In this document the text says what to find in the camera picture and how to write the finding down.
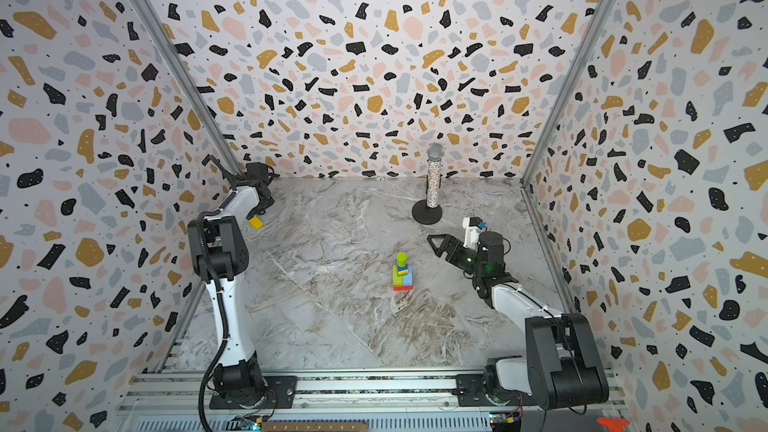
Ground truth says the yellow rectangular block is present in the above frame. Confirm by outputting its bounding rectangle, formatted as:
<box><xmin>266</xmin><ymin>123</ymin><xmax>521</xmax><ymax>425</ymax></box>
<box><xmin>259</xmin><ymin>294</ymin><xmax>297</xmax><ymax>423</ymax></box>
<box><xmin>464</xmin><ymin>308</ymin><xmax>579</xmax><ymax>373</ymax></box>
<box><xmin>248</xmin><ymin>216</ymin><xmax>264</xmax><ymax>229</ymax></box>

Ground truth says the lime green block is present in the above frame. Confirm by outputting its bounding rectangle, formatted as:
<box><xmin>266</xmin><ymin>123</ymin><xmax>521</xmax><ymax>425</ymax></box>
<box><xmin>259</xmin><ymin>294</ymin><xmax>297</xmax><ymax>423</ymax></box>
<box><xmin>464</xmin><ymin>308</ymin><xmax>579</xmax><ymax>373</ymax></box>
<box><xmin>392</xmin><ymin>266</ymin><xmax>404</xmax><ymax>286</ymax></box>

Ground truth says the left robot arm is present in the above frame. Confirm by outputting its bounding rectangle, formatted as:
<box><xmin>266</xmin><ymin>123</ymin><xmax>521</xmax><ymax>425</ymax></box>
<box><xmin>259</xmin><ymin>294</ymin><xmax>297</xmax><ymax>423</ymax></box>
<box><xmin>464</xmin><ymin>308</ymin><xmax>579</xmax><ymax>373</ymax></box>
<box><xmin>188</xmin><ymin>162</ymin><xmax>277</xmax><ymax>408</ymax></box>

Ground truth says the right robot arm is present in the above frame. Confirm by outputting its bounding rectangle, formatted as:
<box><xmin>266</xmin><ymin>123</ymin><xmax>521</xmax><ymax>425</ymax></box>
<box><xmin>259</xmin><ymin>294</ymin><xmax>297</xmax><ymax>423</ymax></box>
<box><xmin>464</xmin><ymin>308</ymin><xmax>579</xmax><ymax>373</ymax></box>
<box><xmin>427</xmin><ymin>231</ymin><xmax>610</xmax><ymax>411</ymax></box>

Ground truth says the black round microphone stand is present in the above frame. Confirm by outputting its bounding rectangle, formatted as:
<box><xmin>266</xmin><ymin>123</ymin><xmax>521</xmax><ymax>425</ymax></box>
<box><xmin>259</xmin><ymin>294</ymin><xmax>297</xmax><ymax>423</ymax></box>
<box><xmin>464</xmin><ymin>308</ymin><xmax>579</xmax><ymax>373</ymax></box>
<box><xmin>411</xmin><ymin>199</ymin><xmax>443</xmax><ymax>225</ymax></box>

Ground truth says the glitter microphone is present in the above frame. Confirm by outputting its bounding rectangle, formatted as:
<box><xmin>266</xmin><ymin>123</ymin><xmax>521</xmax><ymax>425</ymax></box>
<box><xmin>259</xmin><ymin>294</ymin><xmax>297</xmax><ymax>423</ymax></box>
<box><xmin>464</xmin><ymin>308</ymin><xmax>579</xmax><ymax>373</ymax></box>
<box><xmin>426</xmin><ymin>143</ymin><xmax>444</xmax><ymax>209</ymax></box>

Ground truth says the wooden strip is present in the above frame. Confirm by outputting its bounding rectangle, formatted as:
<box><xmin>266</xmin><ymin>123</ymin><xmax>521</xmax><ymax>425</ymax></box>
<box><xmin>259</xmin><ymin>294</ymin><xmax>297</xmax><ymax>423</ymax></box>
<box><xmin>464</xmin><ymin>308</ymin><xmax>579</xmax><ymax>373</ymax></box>
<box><xmin>260</xmin><ymin>420</ymin><xmax>369</xmax><ymax>432</ymax></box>

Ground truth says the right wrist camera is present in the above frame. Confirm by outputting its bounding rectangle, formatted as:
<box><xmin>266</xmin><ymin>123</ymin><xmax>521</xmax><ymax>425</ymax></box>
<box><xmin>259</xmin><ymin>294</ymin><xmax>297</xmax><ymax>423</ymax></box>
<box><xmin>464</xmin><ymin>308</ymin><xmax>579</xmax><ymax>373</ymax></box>
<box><xmin>462</xmin><ymin>216</ymin><xmax>486</xmax><ymax>250</ymax></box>

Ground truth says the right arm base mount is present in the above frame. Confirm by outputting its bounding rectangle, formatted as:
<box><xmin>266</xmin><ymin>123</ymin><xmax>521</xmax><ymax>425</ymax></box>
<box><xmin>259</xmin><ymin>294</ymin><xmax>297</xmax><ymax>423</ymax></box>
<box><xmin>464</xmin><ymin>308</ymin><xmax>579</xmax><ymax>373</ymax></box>
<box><xmin>451</xmin><ymin>373</ymin><xmax>536</xmax><ymax>407</ymax></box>

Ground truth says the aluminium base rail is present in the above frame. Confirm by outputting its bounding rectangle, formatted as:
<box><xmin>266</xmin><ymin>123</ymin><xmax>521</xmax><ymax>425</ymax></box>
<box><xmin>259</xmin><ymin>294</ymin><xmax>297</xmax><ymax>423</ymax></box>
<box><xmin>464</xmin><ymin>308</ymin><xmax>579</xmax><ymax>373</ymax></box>
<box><xmin>114</xmin><ymin>367</ymin><xmax>630</xmax><ymax>431</ymax></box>

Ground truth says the red clamp handle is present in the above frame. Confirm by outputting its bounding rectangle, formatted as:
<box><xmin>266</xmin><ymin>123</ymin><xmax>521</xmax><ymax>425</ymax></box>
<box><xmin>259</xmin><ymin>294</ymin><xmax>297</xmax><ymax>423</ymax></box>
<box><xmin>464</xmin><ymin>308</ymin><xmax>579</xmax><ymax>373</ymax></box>
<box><xmin>596</xmin><ymin>417</ymin><xmax>631</xmax><ymax>432</ymax></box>

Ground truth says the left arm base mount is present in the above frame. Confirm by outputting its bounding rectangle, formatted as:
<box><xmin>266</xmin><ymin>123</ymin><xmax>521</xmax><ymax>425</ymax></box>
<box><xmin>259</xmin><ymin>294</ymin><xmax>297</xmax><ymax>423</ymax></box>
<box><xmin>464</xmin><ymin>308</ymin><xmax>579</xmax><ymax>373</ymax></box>
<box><xmin>208</xmin><ymin>375</ymin><xmax>298</xmax><ymax>411</ymax></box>

